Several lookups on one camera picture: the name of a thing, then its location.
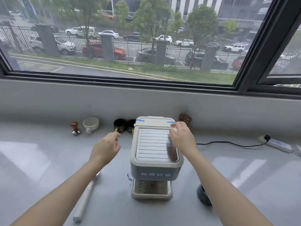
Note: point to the person's left hand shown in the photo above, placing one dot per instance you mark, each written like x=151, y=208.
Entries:
x=103, y=149

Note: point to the person's right hand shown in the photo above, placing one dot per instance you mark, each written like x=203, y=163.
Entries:
x=185, y=141

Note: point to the person's left thumb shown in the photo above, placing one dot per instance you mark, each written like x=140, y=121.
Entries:
x=114, y=136

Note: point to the person's right thumb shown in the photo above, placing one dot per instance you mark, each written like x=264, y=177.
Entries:
x=173, y=135

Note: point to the person's left forearm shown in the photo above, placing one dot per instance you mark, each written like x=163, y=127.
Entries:
x=61, y=195

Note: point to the person's right forearm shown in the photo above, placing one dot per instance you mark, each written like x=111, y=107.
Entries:
x=221, y=192

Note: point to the brown dried plant ball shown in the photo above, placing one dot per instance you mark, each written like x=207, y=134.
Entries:
x=185, y=118

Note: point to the white grey espresso machine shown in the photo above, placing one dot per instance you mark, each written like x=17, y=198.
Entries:
x=151, y=148

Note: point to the white ceramic cup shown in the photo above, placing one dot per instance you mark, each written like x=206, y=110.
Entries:
x=91, y=124

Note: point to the black round container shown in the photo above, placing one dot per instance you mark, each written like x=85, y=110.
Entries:
x=203, y=194

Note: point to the black metal fence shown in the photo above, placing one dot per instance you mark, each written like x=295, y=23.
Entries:
x=131, y=50

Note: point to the row of parked cars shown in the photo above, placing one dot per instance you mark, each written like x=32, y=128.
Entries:
x=98, y=48

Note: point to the black plug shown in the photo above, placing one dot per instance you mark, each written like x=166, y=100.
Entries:
x=267, y=138

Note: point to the white power strip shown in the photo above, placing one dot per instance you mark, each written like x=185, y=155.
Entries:
x=277, y=144

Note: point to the row of green trees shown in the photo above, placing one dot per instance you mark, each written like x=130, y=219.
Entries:
x=152, y=18

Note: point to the dark window frame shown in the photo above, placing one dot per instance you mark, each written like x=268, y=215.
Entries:
x=249, y=75

